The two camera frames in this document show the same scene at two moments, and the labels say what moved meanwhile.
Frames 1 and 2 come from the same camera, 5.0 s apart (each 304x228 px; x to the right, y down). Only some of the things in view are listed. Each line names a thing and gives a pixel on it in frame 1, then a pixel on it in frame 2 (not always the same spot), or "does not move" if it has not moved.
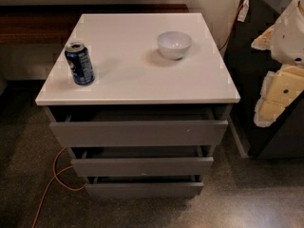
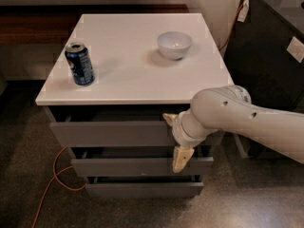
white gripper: (289, 42) to (179, 131)
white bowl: (174, 44) does not move
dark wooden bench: (54, 24) does not move
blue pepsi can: (80, 63) does not move
